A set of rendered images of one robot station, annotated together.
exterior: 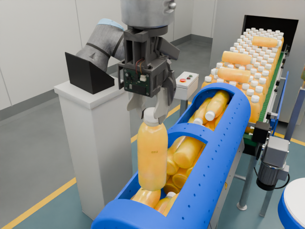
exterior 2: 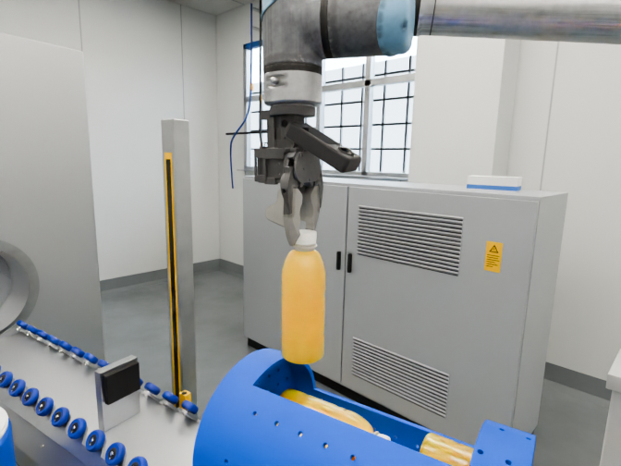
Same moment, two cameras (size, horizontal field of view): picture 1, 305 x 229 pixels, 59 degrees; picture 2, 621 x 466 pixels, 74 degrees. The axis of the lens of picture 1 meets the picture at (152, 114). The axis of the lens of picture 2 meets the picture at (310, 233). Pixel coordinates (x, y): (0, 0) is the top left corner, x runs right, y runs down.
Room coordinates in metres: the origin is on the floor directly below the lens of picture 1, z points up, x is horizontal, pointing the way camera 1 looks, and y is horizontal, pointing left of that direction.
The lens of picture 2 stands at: (0.57, -0.65, 1.59)
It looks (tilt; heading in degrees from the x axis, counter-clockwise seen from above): 10 degrees down; 95
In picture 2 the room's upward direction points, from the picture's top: 1 degrees clockwise
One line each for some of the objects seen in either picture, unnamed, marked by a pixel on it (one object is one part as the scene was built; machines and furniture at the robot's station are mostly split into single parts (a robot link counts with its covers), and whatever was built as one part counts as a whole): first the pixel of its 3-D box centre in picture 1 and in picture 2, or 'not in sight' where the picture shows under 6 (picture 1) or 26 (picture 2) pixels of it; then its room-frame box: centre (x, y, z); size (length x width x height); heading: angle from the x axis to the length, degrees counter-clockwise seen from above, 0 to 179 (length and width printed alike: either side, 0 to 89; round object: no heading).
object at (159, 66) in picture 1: (145, 58); (288, 147); (0.47, 0.01, 1.61); 0.09 x 0.08 x 0.12; 153
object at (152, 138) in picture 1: (152, 151); (303, 300); (0.50, 0.00, 1.36); 0.07 x 0.07 x 0.19
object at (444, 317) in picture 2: not in sight; (366, 288); (0.73, 2.10, 0.72); 2.15 x 0.54 x 1.45; 141
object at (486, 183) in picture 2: not in sight; (493, 183); (1.33, 1.58, 1.48); 0.24 x 0.12 x 0.08; 149
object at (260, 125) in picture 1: (259, 132); not in sight; (1.15, -0.57, 0.95); 0.10 x 0.07 x 0.10; 63
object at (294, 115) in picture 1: (279, 161); not in sight; (1.38, -0.86, 0.55); 0.04 x 0.04 x 1.10; 63
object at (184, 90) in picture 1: (185, 85); not in sight; (1.52, -0.21, 1.05); 0.20 x 0.10 x 0.10; 153
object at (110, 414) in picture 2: not in sight; (120, 393); (0.02, 0.24, 1.00); 0.10 x 0.04 x 0.15; 63
